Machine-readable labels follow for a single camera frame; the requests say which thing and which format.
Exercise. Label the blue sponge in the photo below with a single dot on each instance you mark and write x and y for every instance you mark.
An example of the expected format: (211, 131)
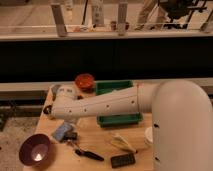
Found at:
(59, 133)

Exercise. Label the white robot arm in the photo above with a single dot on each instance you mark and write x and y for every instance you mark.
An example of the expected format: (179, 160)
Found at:
(182, 119)

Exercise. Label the green plastic tray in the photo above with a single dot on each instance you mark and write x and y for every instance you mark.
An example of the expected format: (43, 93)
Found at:
(116, 120)

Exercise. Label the orange bowl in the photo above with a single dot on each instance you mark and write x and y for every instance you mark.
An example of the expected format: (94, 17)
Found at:
(85, 82)

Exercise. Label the yellow banana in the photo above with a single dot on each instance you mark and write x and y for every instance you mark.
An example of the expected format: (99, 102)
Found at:
(120, 142)

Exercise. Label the wooden board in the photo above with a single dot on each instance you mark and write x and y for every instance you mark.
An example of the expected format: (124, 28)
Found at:
(96, 139)

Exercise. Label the small metal cup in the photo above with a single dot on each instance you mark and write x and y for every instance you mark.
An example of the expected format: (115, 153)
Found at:
(47, 111)

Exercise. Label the black rectangular eraser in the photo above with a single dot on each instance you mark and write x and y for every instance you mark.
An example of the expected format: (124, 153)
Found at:
(122, 160)

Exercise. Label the purple bowl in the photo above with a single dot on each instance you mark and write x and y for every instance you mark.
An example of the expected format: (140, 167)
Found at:
(34, 150)

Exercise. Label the black office chair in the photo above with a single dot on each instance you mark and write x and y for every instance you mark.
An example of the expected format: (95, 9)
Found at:
(179, 8)

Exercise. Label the black handled brush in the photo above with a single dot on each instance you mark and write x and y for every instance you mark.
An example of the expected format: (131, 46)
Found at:
(71, 138)

